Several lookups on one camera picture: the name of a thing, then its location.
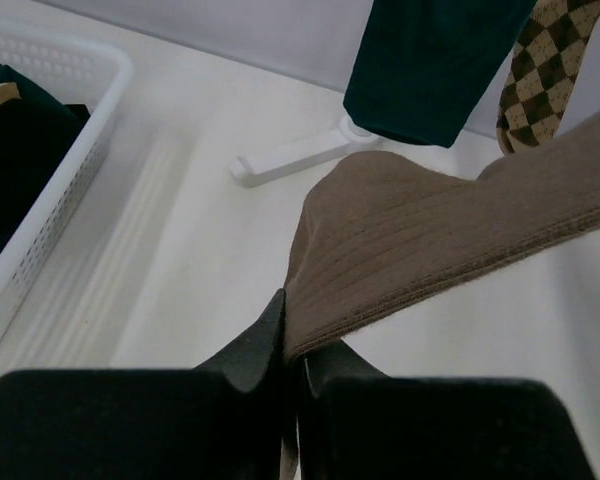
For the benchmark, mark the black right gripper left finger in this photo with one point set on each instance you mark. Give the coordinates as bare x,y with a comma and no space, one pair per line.
220,420

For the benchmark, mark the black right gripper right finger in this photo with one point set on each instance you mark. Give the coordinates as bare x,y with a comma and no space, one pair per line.
357,422

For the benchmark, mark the plain brown ribbed sock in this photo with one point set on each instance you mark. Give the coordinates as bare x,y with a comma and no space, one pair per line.
437,275

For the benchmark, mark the dark teal sock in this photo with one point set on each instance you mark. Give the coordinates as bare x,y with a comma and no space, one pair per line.
423,66

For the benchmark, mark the black socks pile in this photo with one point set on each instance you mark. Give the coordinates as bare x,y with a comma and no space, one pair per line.
36,132

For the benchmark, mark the white drying rack stand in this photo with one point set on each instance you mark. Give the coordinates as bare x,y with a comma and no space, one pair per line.
257,169

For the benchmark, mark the beige brown argyle sock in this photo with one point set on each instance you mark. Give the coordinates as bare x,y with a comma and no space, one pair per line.
546,60

